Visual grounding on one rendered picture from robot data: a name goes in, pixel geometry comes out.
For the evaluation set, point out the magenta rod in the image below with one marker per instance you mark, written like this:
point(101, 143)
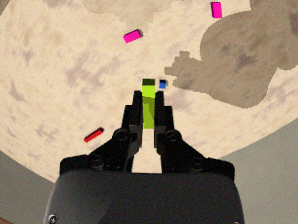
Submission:
point(216, 9)
point(132, 36)

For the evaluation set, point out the lime green rod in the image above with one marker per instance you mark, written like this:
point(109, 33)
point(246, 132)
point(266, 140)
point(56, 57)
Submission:
point(148, 95)

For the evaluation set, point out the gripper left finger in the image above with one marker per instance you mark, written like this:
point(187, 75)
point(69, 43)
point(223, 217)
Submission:
point(125, 142)

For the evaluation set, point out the small blue block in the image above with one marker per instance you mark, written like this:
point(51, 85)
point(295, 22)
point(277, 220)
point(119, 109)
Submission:
point(162, 84)

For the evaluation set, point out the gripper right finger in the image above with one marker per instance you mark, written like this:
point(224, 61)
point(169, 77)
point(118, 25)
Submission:
point(179, 156)

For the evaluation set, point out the red rod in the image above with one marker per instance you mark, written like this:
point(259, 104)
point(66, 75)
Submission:
point(94, 134)

